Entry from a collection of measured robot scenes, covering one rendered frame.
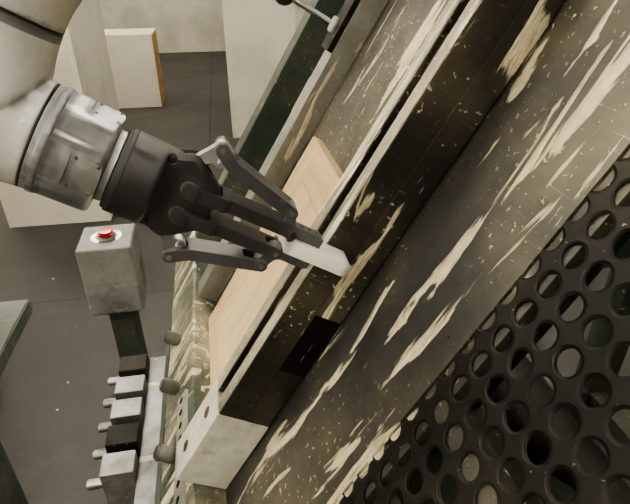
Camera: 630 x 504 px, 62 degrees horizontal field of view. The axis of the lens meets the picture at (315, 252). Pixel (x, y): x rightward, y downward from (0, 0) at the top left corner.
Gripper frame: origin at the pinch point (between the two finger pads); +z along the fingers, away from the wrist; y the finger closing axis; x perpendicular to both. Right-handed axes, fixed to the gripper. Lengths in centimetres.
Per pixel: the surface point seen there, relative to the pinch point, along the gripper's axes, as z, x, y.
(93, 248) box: -17, 64, -47
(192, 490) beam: 3.8, 0.8, -38.1
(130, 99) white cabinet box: -27, 537, -148
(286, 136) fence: 4.1, 45.3, -0.8
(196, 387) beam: 4.0, 19.5, -37.9
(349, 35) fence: 5.2, 45.3, 18.9
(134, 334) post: 0, 66, -68
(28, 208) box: -53, 270, -161
